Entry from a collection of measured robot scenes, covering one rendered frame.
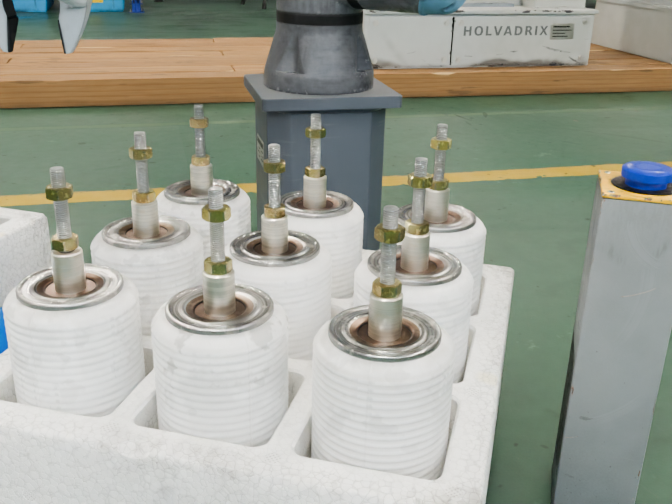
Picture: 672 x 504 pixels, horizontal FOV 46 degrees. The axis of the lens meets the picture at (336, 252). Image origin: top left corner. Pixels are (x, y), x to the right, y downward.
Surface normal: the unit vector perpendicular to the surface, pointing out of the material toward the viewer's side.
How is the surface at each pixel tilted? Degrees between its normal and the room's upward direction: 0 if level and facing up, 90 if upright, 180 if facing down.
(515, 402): 0
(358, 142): 90
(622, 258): 90
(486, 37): 90
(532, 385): 0
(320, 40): 73
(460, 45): 90
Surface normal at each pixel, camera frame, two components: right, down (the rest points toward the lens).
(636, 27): -0.97, 0.07
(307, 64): -0.18, 0.07
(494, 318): 0.02, -0.92
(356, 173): 0.24, 0.38
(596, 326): -0.25, 0.36
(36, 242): 0.95, 0.14
